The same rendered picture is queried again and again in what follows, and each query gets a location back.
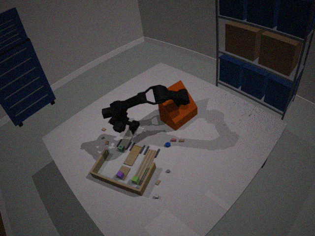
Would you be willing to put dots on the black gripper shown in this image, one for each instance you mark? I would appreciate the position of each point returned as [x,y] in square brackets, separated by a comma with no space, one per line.
[132,125]

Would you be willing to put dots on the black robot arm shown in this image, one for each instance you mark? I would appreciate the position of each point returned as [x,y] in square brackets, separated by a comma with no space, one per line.
[161,94]

